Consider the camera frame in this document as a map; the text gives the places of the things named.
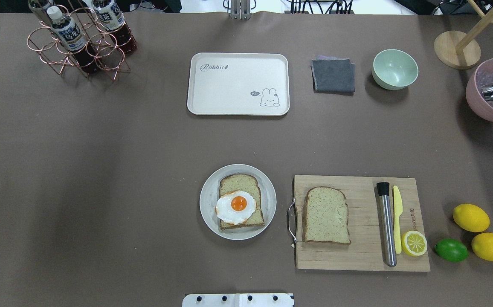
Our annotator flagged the white round plate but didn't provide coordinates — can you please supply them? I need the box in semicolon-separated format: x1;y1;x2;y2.
199;165;277;240

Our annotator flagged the fried egg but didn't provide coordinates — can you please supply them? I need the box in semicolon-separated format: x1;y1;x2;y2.
214;190;256;225

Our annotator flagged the plain bread slice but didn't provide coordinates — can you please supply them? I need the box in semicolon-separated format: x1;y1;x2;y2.
302;186;351;245

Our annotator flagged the cream rabbit serving tray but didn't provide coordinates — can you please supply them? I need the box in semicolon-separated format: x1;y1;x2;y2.
187;52;290;116

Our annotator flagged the folded grey cloth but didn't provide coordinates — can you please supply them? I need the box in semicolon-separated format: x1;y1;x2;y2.
311;56;355;93

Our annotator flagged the pale green bowl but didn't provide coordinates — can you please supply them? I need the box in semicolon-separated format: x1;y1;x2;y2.
372;49;419;90

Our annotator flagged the steel muddler black tip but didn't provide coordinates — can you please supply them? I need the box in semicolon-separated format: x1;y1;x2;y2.
376;182;397;267

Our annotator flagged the half lemon slice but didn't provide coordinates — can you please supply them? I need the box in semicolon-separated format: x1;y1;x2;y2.
401;230;428;257

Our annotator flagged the tea bottle right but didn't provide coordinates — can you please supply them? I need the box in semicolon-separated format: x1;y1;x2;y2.
92;0;137;54

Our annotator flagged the tea bottle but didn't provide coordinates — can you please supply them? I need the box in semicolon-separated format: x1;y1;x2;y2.
46;6;99;73
27;0;54;27
92;0;137;54

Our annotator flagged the tea bottle front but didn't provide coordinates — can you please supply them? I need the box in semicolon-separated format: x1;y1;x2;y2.
46;6;99;73

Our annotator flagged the green lime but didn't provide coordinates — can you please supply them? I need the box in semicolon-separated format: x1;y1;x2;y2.
434;238;469;262

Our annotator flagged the yellow lemon upper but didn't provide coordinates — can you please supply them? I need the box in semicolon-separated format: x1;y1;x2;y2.
452;203;490;233

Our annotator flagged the yellow lemon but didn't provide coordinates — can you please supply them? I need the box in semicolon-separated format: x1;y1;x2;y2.
452;203;490;233
471;232;493;262

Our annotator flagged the tea bottle back left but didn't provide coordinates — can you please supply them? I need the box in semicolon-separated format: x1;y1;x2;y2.
27;0;54;27

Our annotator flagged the yellow lemon lower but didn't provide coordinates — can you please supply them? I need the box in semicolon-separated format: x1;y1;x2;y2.
471;232;493;262

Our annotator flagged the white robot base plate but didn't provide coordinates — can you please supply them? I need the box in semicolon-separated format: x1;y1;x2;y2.
182;293;295;307

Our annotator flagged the copper wire bottle rack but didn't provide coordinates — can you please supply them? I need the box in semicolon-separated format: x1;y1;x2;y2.
27;0;130;80

